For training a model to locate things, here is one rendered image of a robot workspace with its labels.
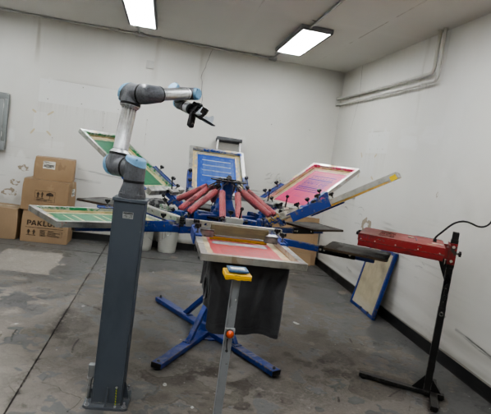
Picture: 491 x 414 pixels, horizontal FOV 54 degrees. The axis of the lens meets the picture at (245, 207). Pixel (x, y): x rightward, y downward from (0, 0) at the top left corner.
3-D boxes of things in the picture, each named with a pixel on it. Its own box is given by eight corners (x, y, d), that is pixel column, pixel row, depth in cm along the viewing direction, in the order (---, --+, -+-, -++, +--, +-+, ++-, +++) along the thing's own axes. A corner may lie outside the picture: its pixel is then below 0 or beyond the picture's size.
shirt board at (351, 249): (389, 262, 371) (391, 252, 370) (385, 271, 333) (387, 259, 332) (231, 230, 416) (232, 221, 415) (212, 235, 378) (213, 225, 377)
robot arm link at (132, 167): (134, 181, 260) (137, 156, 259) (116, 177, 267) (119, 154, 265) (149, 181, 271) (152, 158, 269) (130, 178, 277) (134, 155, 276)
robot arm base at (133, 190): (116, 197, 261) (117, 179, 260) (120, 194, 276) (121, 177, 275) (144, 200, 263) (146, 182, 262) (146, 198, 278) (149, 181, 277)
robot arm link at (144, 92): (150, 84, 260) (203, 85, 301) (135, 83, 265) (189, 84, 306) (151, 106, 263) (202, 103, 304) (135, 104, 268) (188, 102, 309)
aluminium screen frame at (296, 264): (307, 271, 259) (308, 264, 259) (199, 259, 249) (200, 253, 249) (274, 242, 336) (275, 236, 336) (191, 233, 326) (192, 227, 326)
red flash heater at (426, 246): (445, 255, 359) (448, 239, 358) (448, 264, 316) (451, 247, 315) (363, 240, 380) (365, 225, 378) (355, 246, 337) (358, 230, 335)
